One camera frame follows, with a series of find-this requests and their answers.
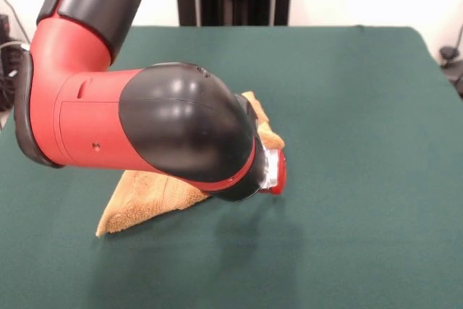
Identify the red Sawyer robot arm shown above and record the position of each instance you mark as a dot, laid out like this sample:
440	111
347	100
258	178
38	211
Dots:
94	121

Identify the small black box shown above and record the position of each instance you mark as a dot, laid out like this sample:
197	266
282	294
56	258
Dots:
3	24

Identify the tan towel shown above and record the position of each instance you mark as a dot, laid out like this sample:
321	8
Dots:
144	200

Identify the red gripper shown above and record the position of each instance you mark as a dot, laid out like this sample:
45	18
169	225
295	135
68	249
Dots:
282	173

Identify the dark green table cloth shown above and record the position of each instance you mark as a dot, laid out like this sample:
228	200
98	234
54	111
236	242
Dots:
343	142

